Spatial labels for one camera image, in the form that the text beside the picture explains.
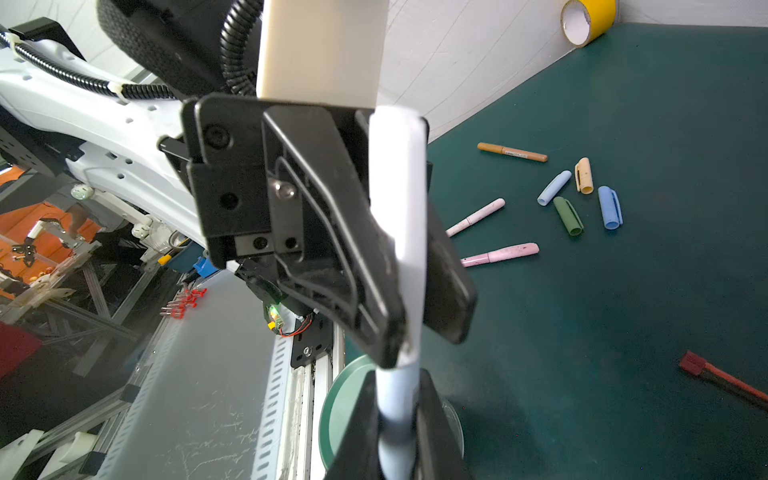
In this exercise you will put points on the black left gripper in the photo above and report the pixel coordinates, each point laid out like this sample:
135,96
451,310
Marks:
297,173

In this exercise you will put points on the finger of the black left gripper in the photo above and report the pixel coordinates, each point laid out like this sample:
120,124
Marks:
451,295

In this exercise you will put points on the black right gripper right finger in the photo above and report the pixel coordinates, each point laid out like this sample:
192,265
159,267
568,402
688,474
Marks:
438,451

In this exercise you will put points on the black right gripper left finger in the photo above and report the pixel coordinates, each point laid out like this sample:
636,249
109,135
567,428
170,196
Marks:
357,456

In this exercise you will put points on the pale white pen cap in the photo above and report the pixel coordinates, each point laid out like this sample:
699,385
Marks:
398,195

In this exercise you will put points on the dark green pen cap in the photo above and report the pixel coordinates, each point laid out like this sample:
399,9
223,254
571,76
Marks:
569,216

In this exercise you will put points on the light-blue pen cap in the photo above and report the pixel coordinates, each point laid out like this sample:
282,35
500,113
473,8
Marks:
553,187

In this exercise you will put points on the blue pen cap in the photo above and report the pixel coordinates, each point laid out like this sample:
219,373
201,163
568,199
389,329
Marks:
610,208

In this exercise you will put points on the pale blue white pen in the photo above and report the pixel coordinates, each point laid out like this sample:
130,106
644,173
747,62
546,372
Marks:
397,393

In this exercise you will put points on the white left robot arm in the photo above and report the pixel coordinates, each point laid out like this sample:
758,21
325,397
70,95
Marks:
195,51

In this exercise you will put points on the pink pen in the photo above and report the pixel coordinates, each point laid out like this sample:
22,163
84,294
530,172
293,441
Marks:
500,255
476,216

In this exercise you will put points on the brown orange marker pen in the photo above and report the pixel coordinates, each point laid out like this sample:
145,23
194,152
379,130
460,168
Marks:
512,152

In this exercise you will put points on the green lidded round container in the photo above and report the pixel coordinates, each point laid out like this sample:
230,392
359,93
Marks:
340,402

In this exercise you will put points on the yellow tape roll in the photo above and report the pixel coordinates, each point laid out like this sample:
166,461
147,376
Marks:
583,21

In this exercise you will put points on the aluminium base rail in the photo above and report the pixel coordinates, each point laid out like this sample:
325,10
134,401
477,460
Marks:
288,445

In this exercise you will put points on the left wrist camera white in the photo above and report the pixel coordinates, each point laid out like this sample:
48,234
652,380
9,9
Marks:
322,52

